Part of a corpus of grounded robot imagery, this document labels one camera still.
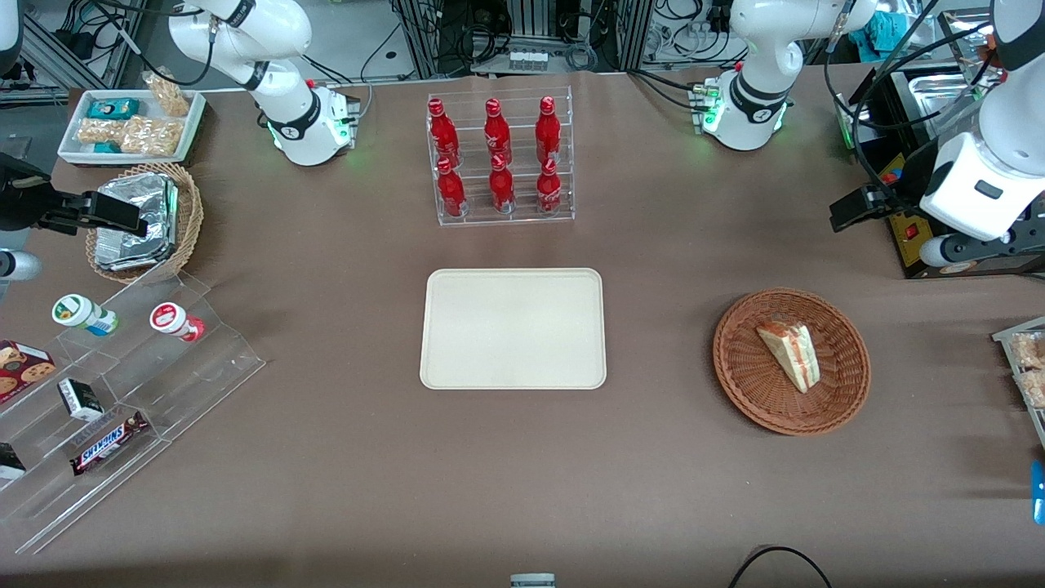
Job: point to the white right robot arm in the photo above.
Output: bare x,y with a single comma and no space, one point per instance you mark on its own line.
261,41

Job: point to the small teal snack pack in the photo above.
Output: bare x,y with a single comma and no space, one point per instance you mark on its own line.
106,148

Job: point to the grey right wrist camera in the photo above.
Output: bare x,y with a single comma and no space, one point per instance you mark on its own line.
18,265

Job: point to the silver foil pack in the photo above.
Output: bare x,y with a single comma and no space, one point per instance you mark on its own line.
131,257
139,192

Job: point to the brown Snickers bar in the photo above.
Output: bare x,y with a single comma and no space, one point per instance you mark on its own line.
108,442

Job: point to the brown round wicker basket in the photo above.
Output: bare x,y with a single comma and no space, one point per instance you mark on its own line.
751,384

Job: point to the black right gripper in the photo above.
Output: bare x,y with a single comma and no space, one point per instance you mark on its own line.
18,206

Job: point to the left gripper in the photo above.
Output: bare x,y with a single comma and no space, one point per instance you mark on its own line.
904,190

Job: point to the red lid yogurt cup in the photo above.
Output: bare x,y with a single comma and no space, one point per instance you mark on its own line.
175,320

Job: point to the cream rectangular tray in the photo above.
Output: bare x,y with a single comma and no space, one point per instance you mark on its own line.
513,327

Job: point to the clear bag of crackers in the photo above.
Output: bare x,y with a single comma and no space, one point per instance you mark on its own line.
1033,388
1029,349

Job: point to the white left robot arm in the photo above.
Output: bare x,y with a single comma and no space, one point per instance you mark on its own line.
759,49

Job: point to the red cookie box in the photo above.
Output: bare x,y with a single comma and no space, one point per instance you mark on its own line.
23,369

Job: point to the teal cloth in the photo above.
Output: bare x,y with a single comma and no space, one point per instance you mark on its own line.
882,28

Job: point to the clear bag of nuts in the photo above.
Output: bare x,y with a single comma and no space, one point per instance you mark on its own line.
167,94
151,136
98,131

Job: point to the clear acrylic step shelf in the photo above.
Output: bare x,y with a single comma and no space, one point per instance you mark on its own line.
163,408

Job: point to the white snack tray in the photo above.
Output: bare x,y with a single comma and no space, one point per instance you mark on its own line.
73,143

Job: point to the white power strip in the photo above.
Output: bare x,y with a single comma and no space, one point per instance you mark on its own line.
527,60

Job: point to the tan deep wicker basket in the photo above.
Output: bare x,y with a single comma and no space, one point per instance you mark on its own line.
189,220

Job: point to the red cola bottle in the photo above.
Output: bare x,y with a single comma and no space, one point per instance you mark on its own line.
497,135
501,189
443,135
548,135
451,194
549,192

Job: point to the grey device edge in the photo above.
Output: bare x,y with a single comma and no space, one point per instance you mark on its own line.
532,581

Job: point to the small black white box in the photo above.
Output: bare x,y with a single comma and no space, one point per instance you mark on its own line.
80,400

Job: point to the green lid yogurt cup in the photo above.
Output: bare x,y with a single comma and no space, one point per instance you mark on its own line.
82,314

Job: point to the blue plastic piece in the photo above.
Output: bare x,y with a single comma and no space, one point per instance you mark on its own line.
1038,494

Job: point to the steel food pan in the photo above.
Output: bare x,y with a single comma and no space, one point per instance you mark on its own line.
939,90

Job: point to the clear acrylic bottle rack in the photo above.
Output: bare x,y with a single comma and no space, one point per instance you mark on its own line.
522,220

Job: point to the red emergency stop button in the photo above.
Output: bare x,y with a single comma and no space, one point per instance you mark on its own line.
892,175

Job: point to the clear snack tray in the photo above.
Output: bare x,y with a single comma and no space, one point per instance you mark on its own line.
1008,335

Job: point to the silver box with green light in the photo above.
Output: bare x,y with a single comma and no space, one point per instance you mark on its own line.
844,122

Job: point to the triangular sandwich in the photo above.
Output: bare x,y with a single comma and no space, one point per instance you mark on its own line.
790,355

